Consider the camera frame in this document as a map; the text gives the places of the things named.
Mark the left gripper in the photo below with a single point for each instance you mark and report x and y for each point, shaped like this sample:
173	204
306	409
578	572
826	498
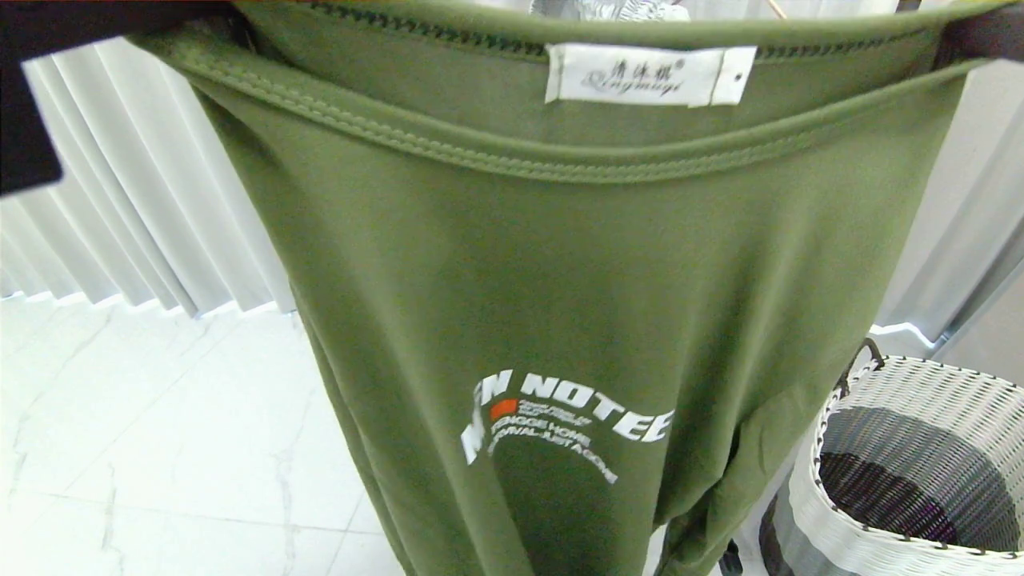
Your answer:
24	128

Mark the white laundry basket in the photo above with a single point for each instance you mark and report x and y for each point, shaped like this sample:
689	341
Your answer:
920	384

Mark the green printed shirt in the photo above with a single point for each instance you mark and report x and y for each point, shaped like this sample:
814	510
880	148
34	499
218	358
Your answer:
560	280

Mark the pale grey shorts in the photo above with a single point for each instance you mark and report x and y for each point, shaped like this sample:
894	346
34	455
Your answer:
608	8

